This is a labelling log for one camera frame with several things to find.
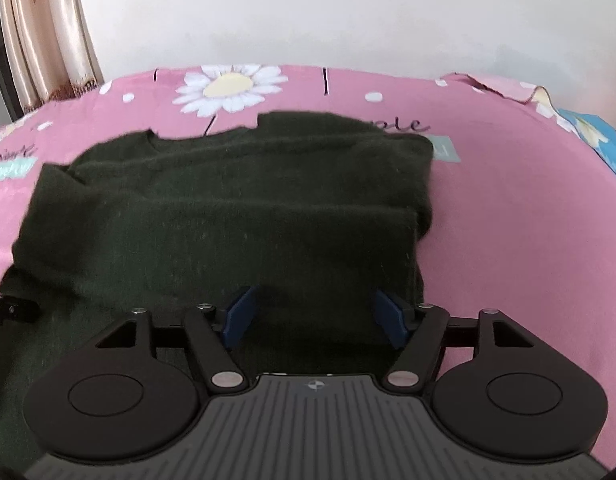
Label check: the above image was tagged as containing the dark window frame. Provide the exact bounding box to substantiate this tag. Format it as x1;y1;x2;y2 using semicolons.
0;0;25;128

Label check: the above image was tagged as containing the blue printed cloth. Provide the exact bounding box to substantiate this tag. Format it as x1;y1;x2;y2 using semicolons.
558;108;616;186

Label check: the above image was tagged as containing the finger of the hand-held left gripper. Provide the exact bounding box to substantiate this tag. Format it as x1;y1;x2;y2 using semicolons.
0;285;42;327

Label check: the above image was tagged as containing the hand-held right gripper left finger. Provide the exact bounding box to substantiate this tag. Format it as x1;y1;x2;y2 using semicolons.
90;286;259;394

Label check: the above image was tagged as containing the dark green sweater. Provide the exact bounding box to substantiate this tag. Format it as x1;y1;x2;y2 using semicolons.
0;111;435;456

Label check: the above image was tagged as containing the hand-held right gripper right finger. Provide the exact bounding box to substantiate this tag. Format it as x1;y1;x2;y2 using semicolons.
372;288;538;391

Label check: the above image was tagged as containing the beige patterned curtain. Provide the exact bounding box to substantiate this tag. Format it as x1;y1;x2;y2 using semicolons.
0;0;105;109

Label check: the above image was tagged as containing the pink floral bed sheet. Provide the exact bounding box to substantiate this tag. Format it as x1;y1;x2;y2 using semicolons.
0;64;616;470

